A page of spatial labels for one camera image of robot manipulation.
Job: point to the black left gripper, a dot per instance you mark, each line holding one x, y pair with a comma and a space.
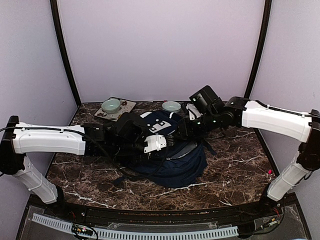
140, 158

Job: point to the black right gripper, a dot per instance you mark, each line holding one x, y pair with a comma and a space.
186, 132

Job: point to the navy blue student backpack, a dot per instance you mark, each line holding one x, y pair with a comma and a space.
181, 165

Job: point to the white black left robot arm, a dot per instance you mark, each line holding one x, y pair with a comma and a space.
20, 142

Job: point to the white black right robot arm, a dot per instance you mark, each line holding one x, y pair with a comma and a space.
245, 162

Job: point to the light green ceramic bowl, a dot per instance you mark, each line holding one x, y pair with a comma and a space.
171, 106

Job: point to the patterned square coaster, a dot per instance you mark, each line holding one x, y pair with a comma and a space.
126, 107

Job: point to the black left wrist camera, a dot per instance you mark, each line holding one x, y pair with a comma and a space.
130, 127

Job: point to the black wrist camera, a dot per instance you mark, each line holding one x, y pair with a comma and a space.
130, 127
207, 101

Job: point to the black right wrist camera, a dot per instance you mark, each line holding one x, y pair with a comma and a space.
207, 101

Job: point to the white slotted cable duct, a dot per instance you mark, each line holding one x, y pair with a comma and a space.
122, 231

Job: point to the black front rail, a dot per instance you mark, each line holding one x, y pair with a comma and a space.
173, 208

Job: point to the black right frame post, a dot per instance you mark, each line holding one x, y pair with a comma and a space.
259, 48

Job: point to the black frame post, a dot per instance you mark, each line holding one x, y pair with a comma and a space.
63, 51
259, 48

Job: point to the black left frame post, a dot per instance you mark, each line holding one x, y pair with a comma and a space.
63, 51

